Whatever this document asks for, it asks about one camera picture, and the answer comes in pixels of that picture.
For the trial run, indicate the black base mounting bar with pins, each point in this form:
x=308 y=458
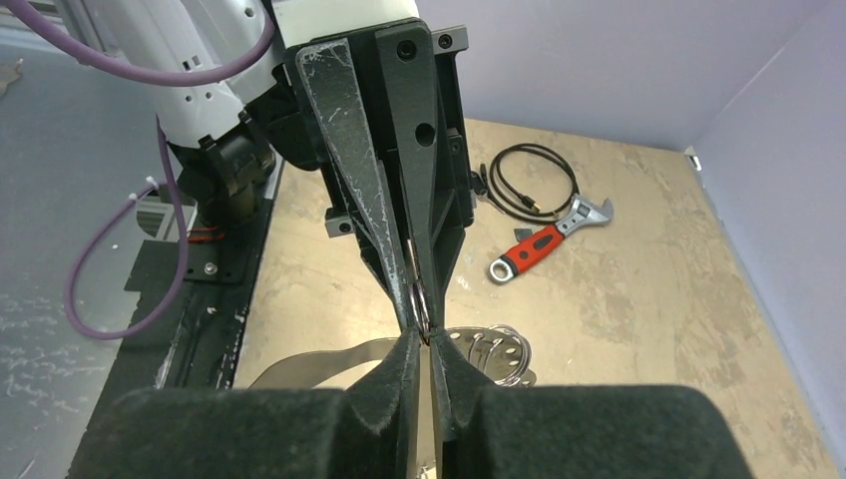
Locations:
x=153 y=408

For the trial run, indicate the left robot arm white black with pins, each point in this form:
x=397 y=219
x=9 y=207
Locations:
x=224 y=103

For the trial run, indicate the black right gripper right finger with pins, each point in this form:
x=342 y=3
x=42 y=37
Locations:
x=574 y=431

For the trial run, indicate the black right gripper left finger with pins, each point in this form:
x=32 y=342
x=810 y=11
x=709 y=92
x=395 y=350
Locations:
x=364 y=431

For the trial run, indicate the red adjustable wrench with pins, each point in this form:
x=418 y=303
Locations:
x=531 y=250

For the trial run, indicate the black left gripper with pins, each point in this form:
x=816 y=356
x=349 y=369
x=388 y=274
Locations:
x=389 y=96

